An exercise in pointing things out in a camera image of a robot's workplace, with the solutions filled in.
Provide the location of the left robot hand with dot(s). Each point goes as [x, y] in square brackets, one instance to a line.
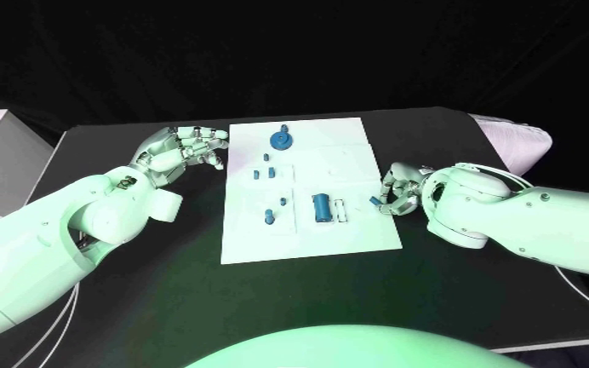
[183, 147]

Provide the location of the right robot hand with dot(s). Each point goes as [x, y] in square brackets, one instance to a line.
[399, 189]

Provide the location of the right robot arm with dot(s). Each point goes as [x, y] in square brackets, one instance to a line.
[506, 214]

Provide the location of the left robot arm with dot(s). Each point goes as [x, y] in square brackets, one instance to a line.
[41, 230]

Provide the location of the white task board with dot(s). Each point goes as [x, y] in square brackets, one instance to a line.
[309, 189]

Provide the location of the large blue cylinder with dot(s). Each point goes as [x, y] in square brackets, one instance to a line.
[322, 207]

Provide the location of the blue gear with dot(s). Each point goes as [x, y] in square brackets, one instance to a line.
[281, 140]

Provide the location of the white cushion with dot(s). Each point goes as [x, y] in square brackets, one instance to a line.
[516, 147]

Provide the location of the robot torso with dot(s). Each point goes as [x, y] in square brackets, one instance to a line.
[355, 347]

